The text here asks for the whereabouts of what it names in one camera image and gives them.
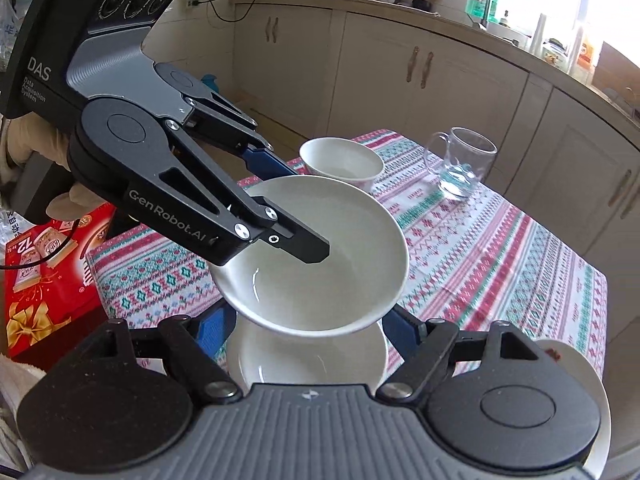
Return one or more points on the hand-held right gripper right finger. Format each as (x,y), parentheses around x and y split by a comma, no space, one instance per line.
(402,332)

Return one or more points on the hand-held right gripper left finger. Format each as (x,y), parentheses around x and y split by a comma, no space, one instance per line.
(217,325)

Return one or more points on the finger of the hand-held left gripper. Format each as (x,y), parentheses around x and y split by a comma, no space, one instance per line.
(270,165)
(240,220)

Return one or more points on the white pink-flowered bowl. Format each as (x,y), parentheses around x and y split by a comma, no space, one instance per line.
(340,160)
(310,360)
(360,260)

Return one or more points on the large white floral plate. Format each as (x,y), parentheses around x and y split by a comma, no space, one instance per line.
(595,410)

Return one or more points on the person's left hand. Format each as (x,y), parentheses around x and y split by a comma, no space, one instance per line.
(30,145)

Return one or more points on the patterned red green tablecloth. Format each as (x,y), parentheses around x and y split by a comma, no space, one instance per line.
(500,270)

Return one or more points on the cream kitchen cabinets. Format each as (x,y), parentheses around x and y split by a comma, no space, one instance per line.
(375,70)

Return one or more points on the red gift box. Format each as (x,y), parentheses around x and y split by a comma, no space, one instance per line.
(45,305)

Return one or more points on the clear glass mug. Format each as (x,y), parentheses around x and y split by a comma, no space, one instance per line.
(465,165)

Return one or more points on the white cloth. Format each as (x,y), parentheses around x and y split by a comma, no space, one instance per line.
(20,410)

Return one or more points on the green bottle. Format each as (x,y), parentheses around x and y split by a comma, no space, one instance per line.
(492,7)

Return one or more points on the orange package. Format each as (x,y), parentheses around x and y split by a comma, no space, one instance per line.
(586,55)

